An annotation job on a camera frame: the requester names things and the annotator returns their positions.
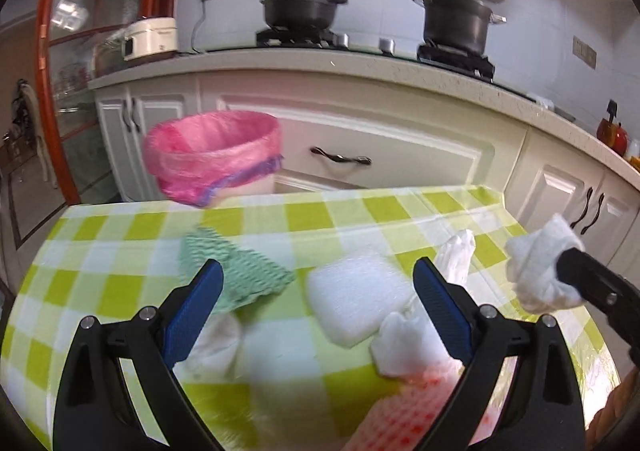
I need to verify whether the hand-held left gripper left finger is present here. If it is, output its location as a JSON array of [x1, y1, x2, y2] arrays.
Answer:
[[52, 258, 226, 451]]

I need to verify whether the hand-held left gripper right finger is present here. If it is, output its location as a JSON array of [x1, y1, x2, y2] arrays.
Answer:
[[412, 256, 586, 451]]

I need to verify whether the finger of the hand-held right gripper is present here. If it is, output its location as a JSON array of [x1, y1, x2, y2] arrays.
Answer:
[[556, 248, 640, 364]]

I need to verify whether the white tissue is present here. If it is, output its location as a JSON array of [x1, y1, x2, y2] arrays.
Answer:
[[187, 311, 244, 380], [370, 311, 451, 378], [506, 214, 586, 312]]

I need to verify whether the trash bin with pink bag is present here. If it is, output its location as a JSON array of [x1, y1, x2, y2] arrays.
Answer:
[[142, 111, 285, 208]]

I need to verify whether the white plastic bag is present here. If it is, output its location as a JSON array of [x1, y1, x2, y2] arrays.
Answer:
[[434, 229, 477, 283]]

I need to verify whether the green mesh cloth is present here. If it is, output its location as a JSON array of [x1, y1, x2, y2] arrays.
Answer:
[[180, 226, 296, 307]]

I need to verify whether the white foam sheet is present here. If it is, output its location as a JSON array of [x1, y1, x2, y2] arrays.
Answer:
[[306, 251, 417, 349]]

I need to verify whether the green checked tablecloth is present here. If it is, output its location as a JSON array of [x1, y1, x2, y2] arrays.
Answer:
[[0, 185, 623, 451]]

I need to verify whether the white kitchen base cabinet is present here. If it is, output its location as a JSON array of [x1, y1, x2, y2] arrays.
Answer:
[[89, 48, 640, 277]]

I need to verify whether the cream dining chair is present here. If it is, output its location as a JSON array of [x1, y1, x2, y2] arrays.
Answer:
[[12, 78, 58, 189]]

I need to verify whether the black gas stove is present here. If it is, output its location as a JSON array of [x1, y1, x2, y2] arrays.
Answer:
[[204, 26, 538, 99]]

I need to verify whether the white rice cooker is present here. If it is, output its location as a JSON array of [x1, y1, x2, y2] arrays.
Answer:
[[122, 16, 180, 62]]

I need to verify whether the grey stockpot with lid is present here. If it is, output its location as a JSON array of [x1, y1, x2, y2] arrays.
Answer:
[[409, 0, 507, 57]]

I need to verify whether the glass sliding door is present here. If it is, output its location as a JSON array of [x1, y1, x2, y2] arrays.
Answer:
[[47, 0, 151, 204]]

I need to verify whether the black casserole pot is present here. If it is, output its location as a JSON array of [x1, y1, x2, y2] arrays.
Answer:
[[259, 0, 348, 31]]

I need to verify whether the red wooden door frame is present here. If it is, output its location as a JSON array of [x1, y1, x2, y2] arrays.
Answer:
[[34, 0, 182, 206]]

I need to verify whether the black power cord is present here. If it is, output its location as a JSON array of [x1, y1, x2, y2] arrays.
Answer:
[[189, 0, 210, 55]]

